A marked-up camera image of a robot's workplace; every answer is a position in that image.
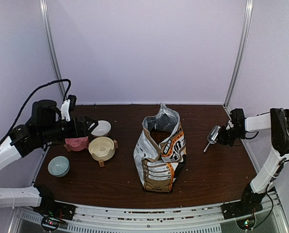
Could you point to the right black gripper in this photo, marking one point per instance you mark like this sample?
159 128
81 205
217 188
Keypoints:
221 139

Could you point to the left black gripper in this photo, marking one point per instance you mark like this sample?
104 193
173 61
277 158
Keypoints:
83 131

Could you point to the metal food scoop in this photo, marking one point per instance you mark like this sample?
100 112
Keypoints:
212 137

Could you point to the pet food bag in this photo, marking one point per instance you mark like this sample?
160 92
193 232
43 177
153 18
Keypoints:
160 152

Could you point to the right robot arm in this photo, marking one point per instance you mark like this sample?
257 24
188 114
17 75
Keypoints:
277 121

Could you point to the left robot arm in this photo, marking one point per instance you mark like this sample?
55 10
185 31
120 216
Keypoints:
47 124

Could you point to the pink pet bowl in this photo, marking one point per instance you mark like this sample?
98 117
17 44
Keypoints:
76 144

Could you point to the cream pet bowl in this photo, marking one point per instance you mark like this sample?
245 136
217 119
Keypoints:
102 149

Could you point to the white ceramic bowl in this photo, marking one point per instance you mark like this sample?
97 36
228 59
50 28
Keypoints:
103 129

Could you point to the light blue ceramic bowl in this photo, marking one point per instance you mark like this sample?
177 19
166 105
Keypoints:
59 166

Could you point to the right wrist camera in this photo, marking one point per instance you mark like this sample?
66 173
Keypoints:
237 120

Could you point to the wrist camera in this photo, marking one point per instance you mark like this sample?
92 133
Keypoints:
67 106
237 120

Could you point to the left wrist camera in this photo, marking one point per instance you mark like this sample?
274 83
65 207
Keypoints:
67 106

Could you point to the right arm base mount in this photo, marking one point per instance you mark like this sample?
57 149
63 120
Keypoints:
244 210

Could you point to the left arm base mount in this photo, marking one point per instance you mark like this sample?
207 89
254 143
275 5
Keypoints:
54 213

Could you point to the left metal frame post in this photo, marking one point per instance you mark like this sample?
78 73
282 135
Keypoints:
47 26

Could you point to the metal frame post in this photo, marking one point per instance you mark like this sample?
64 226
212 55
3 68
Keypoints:
240 53
47 26

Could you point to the right metal frame post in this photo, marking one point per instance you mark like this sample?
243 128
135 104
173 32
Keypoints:
240 53

